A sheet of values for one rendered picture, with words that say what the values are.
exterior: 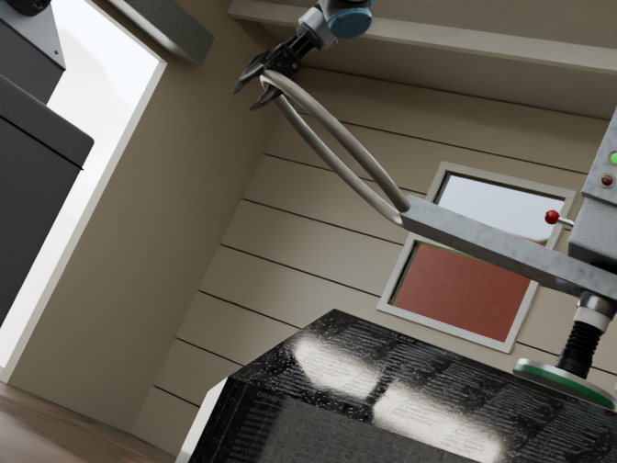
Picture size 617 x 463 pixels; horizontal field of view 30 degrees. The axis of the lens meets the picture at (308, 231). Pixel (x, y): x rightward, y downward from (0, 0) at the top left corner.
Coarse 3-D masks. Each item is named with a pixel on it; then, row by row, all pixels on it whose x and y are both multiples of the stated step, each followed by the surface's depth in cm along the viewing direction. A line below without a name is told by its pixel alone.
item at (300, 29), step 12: (300, 36) 253; (312, 36) 251; (276, 48) 253; (288, 48) 251; (300, 48) 251; (312, 48) 258; (276, 60) 251; (288, 60) 251; (300, 60) 251; (288, 72) 251
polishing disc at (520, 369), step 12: (516, 372) 238; (528, 372) 231; (540, 372) 229; (552, 384) 232; (564, 384) 227; (576, 384) 226; (576, 396) 233; (588, 396) 226; (600, 396) 227; (612, 408) 231
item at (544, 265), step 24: (408, 216) 248; (432, 216) 246; (456, 216) 245; (432, 240) 257; (456, 240) 248; (480, 240) 243; (504, 240) 242; (504, 264) 249; (528, 264) 239; (552, 264) 238; (576, 264) 237; (576, 288) 247; (600, 288) 235
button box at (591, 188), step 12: (612, 120) 238; (612, 132) 237; (600, 144) 237; (612, 144) 236; (600, 156) 236; (600, 168) 235; (612, 168) 235; (588, 180) 235; (588, 192) 234; (600, 192) 234; (612, 192) 233; (612, 204) 234
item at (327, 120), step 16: (272, 80) 249; (288, 80) 245; (304, 96) 241; (288, 112) 277; (320, 112) 238; (304, 128) 281; (336, 128) 237; (320, 144) 283; (352, 144) 237; (336, 160) 283; (368, 160) 238; (352, 176) 282; (384, 176) 240; (368, 192) 280; (400, 192) 244; (384, 208) 275; (400, 208) 246; (400, 224) 264
